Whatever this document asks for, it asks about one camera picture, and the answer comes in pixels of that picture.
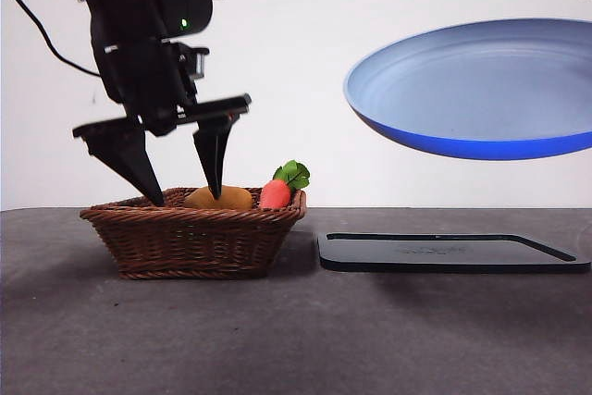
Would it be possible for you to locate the black rectangular tray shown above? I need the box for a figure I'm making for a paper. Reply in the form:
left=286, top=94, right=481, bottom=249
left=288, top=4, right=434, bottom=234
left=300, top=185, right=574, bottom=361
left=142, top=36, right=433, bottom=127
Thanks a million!
left=317, top=232, right=592, bottom=275

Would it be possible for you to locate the blue round plate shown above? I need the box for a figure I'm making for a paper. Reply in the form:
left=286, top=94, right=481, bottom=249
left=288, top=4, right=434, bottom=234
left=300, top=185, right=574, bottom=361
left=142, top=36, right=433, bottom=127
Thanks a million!
left=343, top=19, right=592, bottom=161

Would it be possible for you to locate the brown wicker basket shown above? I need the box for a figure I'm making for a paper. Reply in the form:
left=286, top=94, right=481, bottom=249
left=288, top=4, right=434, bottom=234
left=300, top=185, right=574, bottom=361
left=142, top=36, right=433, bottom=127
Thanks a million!
left=79, top=187, right=309, bottom=281

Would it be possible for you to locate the yellow-brown potato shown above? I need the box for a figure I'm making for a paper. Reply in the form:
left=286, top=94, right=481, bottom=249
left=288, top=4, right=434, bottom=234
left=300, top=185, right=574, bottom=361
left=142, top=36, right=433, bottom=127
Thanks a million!
left=183, top=185, right=254, bottom=211

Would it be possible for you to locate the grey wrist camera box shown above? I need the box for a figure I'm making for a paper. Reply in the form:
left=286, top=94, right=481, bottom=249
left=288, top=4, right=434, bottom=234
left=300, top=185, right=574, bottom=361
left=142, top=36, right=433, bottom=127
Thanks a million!
left=179, top=43, right=210, bottom=80

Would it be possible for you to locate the orange carrot with green leaves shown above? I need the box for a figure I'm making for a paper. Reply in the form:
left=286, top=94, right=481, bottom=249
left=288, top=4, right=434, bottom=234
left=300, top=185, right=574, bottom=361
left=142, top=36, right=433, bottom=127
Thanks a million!
left=258, top=160, right=312, bottom=210

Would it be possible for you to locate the black cable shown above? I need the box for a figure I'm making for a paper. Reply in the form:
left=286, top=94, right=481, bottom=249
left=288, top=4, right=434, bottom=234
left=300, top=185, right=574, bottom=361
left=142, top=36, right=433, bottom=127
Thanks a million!
left=0, top=0, right=102, bottom=78

